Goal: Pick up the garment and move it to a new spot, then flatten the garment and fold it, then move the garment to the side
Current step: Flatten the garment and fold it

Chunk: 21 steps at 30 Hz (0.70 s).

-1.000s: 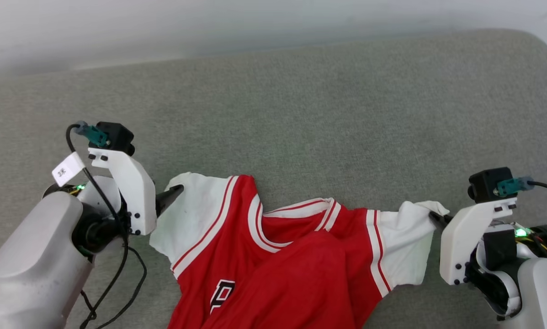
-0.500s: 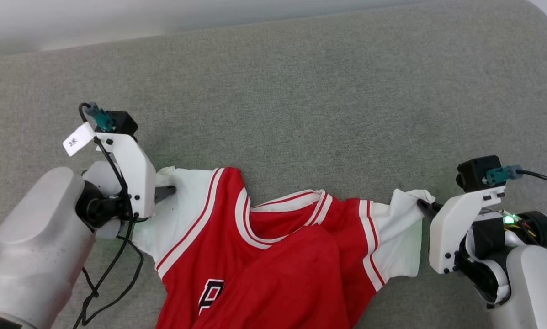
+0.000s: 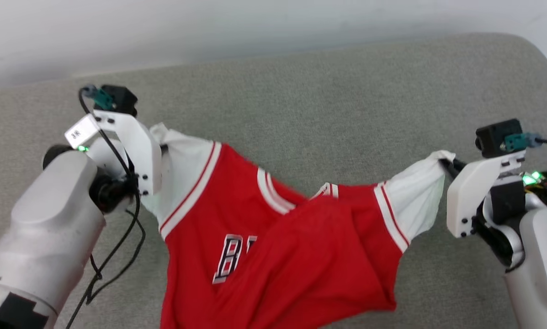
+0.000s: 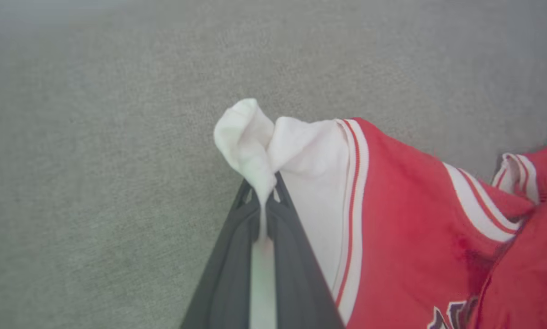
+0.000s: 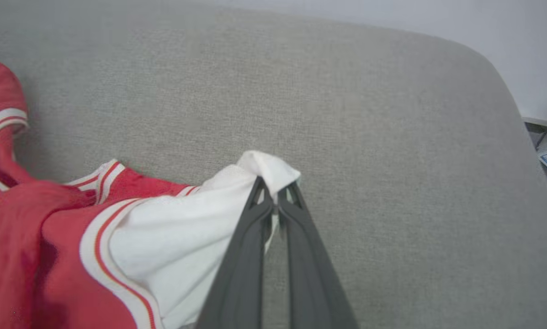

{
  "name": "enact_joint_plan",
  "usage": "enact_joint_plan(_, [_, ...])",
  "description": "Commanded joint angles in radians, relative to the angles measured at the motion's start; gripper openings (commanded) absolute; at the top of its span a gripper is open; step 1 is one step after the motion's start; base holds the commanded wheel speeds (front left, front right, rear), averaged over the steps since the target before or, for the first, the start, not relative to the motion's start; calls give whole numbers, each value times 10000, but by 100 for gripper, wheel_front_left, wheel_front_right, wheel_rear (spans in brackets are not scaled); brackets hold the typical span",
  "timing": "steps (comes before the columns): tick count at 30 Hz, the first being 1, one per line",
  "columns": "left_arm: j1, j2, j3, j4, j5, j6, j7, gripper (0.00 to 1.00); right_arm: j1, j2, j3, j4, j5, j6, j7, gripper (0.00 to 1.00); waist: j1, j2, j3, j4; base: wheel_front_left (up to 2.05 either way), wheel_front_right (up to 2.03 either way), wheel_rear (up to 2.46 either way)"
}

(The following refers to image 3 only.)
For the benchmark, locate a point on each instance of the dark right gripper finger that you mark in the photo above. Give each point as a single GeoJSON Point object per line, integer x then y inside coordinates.
{"type": "Point", "coordinates": [454, 168]}

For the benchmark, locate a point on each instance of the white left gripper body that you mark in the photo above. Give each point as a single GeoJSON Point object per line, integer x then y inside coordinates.
{"type": "Point", "coordinates": [138, 146]}

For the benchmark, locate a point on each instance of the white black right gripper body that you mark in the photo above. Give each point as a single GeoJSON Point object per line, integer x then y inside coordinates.
{"type": "Point", "coordinates": [472, 196]}

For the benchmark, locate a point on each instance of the red jersey with white sleeves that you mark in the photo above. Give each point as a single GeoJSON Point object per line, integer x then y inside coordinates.
{"type": "Point", "coordinates": [278, 237]}

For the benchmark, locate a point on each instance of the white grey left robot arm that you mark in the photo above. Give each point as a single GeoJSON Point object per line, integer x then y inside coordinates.
{"type": "Point", "coordinates": [49, 219]}

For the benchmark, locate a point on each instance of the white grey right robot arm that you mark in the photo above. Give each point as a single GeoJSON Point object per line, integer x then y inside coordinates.
{"type": "Point", "coordinates": [538, 256]}

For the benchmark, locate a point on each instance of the white paper label tag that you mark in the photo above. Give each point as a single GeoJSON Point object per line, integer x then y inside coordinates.
{"type": "Point", "coordinates": [82, 131]}

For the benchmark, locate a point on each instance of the grey fabric sofa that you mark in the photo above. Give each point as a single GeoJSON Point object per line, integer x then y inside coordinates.
{"type": "Point", "coordinates": [300, 100]}

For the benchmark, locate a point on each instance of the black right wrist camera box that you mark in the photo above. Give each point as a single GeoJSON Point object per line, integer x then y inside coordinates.
{"type": "Point", "coordinates": [497, 137]}

